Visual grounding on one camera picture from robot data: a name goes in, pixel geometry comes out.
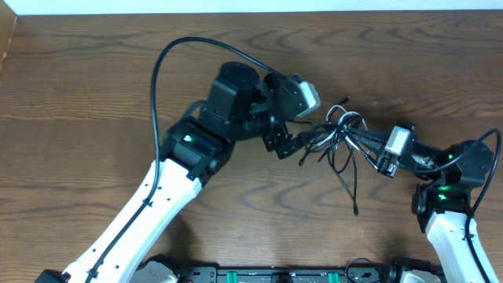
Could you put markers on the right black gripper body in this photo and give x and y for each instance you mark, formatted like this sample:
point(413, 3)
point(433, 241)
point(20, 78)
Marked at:
point(387, 167)

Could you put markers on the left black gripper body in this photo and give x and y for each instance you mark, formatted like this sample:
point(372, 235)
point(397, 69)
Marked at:
point(279, 137)

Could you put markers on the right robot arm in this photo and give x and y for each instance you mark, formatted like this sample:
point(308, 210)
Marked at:
point(442, 201)

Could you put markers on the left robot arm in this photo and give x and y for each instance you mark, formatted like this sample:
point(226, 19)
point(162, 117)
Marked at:
point(240, 106)

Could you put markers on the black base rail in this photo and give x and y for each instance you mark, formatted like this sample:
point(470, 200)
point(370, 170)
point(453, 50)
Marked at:
point(160, 269)

